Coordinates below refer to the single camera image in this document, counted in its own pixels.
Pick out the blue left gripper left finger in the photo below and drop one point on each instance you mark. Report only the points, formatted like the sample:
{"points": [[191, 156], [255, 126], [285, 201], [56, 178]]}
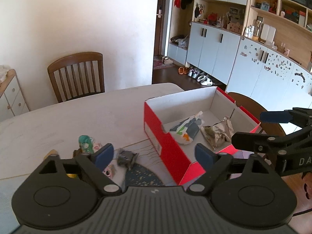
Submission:
{"points": [[103, 156]]}

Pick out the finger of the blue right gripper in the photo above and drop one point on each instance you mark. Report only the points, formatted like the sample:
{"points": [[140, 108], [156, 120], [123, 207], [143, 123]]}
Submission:
{"points": [[276, 117]]}

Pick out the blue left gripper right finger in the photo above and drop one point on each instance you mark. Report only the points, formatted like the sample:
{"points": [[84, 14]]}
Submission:
{"points": [[205, 157]]}

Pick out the pink monster plush face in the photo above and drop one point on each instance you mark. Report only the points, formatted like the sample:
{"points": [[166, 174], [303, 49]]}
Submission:
{"points": [[108, 171]]}

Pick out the dark plastic bag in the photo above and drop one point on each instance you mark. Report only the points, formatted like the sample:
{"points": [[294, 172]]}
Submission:
{"points": [[126, 158]]}

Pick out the brown scrunchie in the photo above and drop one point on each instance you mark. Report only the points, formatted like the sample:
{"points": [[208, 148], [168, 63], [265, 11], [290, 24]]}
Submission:
{"points": [[77, 152]]}

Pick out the yellow rectangular box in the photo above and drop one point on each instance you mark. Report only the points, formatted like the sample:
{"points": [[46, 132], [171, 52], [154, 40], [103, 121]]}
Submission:
{"points": [[73, 176]]}

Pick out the crumpled camouflage pouch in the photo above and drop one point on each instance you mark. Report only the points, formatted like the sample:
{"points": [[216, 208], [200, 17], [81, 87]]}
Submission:
{"points": [[219, 133]]}

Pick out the white printed tissue pack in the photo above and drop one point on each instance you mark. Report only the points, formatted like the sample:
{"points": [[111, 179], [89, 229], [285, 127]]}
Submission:
{"points": [[185, 132]]}

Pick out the brown wooden chair right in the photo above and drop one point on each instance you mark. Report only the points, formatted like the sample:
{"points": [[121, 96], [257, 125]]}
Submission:
{"points": [[256, 109]]}

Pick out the brown wooden chair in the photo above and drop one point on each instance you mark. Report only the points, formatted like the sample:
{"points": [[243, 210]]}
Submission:
{"points": [[77, 75], [256, 109]]}

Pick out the red cardboard shoe box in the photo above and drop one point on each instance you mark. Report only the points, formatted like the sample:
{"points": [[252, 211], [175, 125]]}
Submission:
{"points": [[174, 125]]}

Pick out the wooden cork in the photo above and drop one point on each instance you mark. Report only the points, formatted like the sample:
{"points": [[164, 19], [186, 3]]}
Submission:
{"points": [[51, 153]]}

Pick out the brown wooden chair far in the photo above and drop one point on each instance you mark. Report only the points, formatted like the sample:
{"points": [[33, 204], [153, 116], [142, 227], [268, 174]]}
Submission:
{"points": [[77, 75]]}

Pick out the red patterned doormat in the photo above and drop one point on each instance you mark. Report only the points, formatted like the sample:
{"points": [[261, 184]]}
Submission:
{"points": [[161, 62]]}

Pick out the white drawer sideboard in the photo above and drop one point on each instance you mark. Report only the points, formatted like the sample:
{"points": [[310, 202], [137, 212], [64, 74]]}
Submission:
{"points": [[12, 98]]}

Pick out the dark wooden door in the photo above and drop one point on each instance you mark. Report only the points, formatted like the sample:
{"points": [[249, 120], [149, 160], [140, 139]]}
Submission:
{"points": [[159, 27]]}

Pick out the light blue wall cabinet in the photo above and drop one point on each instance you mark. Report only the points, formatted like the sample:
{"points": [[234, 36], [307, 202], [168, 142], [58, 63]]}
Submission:
{"points": [[249, 47]]}

